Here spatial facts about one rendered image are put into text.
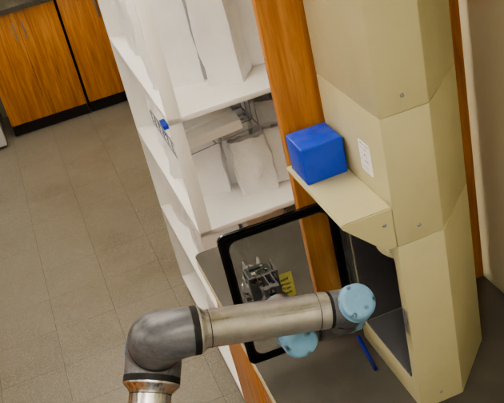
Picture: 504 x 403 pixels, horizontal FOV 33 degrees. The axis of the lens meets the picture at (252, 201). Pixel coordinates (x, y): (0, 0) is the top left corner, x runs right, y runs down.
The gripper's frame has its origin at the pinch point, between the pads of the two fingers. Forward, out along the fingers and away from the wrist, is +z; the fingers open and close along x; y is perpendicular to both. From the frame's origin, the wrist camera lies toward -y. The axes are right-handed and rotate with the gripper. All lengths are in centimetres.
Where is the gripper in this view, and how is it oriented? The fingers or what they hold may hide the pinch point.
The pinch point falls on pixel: (250, 271)
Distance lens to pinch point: 208.7
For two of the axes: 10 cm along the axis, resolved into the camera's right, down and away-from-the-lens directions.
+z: -3.2, -4.1, 8.5
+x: -9.3, 3.3, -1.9
